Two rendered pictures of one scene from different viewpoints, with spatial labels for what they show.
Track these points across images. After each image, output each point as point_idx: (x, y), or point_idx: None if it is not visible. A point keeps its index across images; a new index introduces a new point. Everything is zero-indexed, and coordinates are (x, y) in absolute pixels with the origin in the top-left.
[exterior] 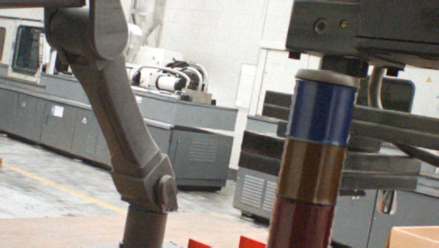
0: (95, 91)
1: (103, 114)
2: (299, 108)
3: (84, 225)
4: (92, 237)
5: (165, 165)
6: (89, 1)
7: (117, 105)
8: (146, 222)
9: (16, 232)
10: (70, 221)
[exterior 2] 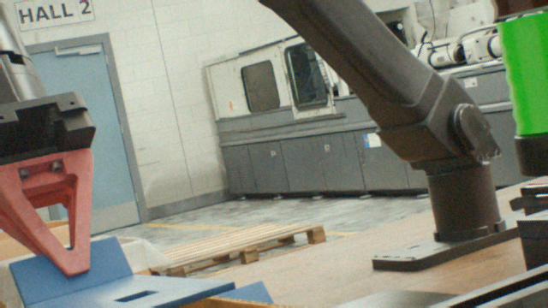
0: (297, 13)
1: (325, 44)
2: None
3: (386, 233)
4: (398, 242)
5: (454, 90)
6: None
7: (338, 22)
8: (458, 187)
9: (286, 269)
10: (366, 234)
